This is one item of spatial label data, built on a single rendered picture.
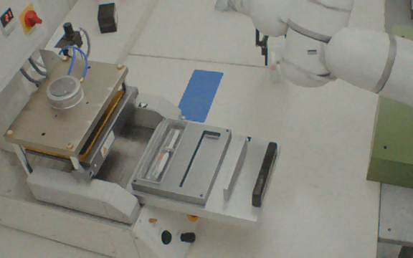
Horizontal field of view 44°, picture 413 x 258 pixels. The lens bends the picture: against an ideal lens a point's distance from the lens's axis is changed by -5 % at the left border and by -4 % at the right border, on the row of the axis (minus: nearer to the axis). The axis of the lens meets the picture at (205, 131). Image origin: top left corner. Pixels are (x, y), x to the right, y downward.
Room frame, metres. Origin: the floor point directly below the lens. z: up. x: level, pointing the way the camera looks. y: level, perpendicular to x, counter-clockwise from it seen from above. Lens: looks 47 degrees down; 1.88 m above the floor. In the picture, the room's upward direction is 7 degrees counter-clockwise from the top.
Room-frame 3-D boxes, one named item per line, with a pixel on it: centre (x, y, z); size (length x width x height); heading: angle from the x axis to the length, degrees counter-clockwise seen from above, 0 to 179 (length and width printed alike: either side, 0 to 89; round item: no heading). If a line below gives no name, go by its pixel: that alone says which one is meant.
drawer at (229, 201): (0.76, 0.01, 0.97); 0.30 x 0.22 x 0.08; 67
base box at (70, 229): (0.89, 0.28, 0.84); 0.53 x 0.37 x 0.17; 67
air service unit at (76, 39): (1.13, 0.33, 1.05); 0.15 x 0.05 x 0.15; 157
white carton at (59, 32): (1.41, 0.44, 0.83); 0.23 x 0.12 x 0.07; 164
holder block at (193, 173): (0.78, 0.06, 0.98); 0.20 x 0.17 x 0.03; 157
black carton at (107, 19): (1.60, 0.30, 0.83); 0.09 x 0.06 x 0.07; 179
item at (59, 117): (0.91, 0.32, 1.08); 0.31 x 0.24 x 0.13; 157
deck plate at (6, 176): (0.89, 0.33, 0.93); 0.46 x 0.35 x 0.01; 67
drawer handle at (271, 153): (0.70, -0.11, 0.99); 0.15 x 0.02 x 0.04; 157
